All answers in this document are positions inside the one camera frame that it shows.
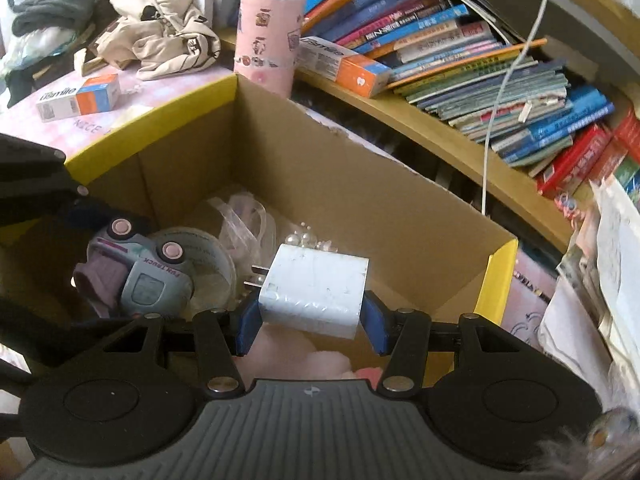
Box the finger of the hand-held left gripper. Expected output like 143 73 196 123
0 297 146 367
55 196 153 241

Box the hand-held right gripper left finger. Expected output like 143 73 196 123
97 299 262 400

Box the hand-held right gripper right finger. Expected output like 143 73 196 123
361 290 521 397

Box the pink plush toy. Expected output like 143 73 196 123
235 332 386 394

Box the clear tape roll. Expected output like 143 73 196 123
150 227 239 321

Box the white charger plug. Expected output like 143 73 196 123
243 244 372 341

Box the grey toy truck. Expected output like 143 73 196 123
72 217 195 319

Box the yellow cardboard box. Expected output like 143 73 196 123
0 72 520 396

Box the white orange toothbrush box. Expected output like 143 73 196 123
35 73 121 124
296 35 392 100

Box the dark cloth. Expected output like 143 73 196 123
5 67 37 109

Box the crinkled clear plastic bag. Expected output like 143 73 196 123
0 25 76 77

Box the wooden chessboard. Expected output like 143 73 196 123
75 25 141 74

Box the grey blanket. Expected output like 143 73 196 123
10 0 99 37

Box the beige cloth bag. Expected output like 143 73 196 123
90 0 222 81

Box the wooden bookshelf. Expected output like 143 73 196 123
220 0 640 256

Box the stack of papers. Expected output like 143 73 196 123
537 175 640 401

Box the pink stickered cylinder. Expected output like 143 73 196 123
232 0 307 100

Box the fluffy grey sleeve cuff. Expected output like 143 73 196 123
520 360 640 480

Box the row of colourful books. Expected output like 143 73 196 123
260 0 640 199

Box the white cable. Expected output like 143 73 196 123
480 0 551 217

